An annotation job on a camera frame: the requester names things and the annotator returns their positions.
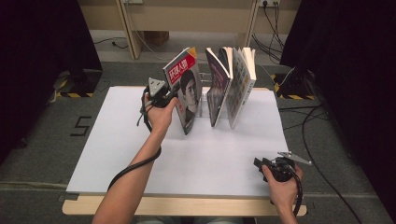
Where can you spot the clear acrylic book holder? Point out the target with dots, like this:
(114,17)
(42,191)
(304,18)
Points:
(204,105)

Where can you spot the white wall socket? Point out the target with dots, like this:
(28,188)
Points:
(269,3)

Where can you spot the black and red magazine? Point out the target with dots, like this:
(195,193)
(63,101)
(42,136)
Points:
(188,90)

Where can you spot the white picture grid book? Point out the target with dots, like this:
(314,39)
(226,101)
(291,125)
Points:
(239,90)

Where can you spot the person's left hand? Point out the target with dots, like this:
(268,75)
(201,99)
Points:
(160,119)

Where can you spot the beige wooden desk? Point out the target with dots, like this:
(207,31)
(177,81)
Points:
(186,15)

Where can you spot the brown cardboard box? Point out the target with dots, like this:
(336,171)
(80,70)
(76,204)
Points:
(156,38)

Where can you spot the black stand base striped tape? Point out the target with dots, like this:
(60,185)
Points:
(294,88)
(81,84)

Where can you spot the black curtain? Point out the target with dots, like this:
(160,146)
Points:
(37,62)
(351,77)

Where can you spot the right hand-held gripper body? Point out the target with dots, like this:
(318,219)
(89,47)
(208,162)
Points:
(281,171)

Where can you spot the light wooden table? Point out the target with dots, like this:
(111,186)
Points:
(202,207)

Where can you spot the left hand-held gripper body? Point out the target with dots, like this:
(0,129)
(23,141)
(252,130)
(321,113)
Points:
(157,87)

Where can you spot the person's right hand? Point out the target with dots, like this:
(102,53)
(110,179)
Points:
(285,196)

